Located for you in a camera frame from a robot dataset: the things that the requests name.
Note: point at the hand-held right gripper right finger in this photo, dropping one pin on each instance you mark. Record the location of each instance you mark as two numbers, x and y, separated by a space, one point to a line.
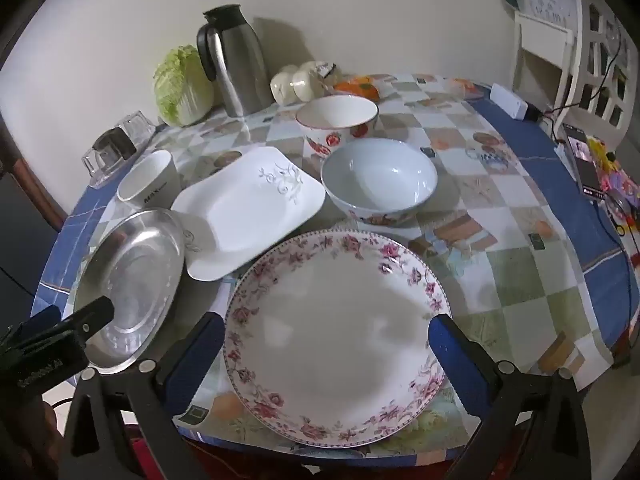
452 355

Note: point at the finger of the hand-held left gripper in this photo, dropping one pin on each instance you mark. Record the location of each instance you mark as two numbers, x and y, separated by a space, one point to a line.
92 317
45 319

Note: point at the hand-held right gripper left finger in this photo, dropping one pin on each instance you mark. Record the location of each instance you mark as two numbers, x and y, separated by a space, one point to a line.
197 360

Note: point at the stainless steel plate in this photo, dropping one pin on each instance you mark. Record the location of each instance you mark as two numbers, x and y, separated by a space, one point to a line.
135 280

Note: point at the pink floral round plate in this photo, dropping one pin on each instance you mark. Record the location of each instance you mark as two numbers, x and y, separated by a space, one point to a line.
330 335

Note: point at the red rimmed fruit print bowl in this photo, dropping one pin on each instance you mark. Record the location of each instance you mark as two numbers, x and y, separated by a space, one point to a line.
335 112

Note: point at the dark cabinet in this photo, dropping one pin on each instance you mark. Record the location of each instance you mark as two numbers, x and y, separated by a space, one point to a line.
25 230

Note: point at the white cup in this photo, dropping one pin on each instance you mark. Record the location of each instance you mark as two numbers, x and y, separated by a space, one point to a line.
145 175

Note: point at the white square plate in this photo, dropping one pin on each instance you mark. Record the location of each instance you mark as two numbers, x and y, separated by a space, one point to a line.
250 210

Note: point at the clear glass cups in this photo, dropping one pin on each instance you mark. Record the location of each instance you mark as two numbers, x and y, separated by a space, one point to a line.
107 155

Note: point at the clear plastic box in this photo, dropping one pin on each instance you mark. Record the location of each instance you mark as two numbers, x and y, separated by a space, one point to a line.
137 127

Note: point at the pale blue white bowl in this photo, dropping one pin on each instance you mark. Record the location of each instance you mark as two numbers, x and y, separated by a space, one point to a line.
375 175

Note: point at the black smartphone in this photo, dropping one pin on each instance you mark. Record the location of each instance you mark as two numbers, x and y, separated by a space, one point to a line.
584 162

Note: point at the colourful floral pouch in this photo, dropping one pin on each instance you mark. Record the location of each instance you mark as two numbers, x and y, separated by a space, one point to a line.
620 185

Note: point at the napa cabbage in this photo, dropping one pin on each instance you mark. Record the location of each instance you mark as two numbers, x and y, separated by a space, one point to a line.
180 90

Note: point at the black plug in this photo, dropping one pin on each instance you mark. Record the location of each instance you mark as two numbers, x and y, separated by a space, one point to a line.
534 112

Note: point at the white rectangular box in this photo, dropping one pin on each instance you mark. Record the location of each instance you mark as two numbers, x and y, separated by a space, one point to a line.
507 100

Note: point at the orange snack packet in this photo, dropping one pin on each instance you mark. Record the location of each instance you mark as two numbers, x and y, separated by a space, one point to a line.
357 87
469 89

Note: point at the stainless steel thermos jug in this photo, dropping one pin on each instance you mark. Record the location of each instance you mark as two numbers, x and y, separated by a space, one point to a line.
240 70

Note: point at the bag of white buns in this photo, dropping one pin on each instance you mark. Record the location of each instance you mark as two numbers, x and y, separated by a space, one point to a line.
297 82

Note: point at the white wooden chair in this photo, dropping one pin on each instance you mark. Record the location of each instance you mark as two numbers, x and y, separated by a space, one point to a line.
542 40

